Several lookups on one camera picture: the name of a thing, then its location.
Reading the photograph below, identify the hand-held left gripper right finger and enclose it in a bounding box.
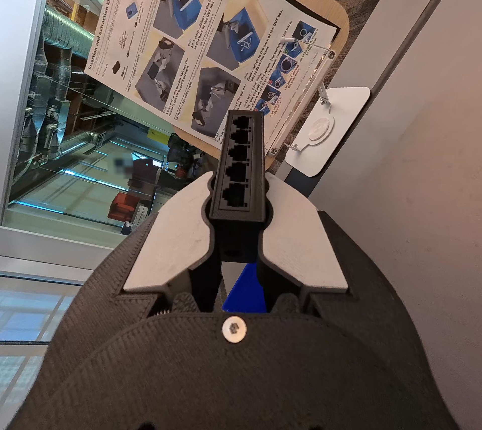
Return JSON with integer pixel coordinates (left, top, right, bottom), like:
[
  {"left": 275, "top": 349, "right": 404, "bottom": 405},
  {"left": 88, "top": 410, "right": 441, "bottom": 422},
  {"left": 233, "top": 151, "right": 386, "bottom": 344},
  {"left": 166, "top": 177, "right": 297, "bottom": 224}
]
[{"left": 259, "top": 172, "right": 349, "bottom": 294}]

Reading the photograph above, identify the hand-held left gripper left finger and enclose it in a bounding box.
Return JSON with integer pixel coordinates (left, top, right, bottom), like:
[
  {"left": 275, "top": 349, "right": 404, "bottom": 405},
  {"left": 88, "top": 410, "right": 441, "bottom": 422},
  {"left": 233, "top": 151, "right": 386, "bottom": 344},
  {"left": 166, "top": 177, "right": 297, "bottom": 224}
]
[{"left": 122, "top": 170, "right": 221, "bottom": 295}]

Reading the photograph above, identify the black ethernet switch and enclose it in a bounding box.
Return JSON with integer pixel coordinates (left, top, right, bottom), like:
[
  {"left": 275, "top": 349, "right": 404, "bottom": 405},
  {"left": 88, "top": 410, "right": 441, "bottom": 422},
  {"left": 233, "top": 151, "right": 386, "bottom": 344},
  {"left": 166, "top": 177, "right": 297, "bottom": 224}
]
[{"left": 209, "top": 109, "right": 272, "bottom": 263}]

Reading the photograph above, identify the blue plastic bin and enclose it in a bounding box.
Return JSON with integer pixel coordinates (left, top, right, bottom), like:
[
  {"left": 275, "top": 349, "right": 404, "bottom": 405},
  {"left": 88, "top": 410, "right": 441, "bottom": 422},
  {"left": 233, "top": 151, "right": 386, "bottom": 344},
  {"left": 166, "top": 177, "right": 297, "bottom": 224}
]
[{"left": 222, "top": 263, "right": 269, "bottom": 313}]

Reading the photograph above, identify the red storage case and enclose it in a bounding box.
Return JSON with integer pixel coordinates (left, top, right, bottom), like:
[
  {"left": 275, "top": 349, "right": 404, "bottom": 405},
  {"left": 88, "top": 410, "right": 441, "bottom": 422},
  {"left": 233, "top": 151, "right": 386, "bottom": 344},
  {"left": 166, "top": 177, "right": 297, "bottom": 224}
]
[{"left": 108, "top": 192, "right": 137, "bottom": 220}]

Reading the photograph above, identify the white stand base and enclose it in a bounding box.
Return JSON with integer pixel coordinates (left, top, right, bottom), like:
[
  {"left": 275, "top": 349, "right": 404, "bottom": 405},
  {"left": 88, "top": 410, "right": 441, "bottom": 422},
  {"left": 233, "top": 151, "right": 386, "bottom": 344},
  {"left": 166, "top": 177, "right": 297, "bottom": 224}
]
[{"left": 285, "top": 86, "right": 371, "bottom": 177}]

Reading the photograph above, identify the clear poster holder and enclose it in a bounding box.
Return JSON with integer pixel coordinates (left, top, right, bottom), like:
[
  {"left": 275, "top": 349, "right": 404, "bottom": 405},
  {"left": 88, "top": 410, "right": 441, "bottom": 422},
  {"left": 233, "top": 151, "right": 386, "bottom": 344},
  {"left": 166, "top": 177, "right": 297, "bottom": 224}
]
[{"left": 265, "top": 47, "right": 336, "bottom": 155}]

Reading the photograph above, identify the large glass window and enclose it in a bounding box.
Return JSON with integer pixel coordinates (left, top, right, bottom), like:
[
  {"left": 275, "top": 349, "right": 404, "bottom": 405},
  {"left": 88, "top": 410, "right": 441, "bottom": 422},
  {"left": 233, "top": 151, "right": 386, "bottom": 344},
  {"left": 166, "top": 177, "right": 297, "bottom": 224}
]
[{"left": 0, "top": 279, "right": 81, "bottom": 393}]

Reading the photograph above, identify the printed instruction poster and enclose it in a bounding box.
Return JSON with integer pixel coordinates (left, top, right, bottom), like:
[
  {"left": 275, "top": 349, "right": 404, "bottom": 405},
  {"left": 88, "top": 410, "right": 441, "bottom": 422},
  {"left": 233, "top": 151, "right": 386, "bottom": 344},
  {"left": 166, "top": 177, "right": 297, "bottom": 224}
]
[{"left": 85, "top": 0, "right": 339, "bottom": 152}]

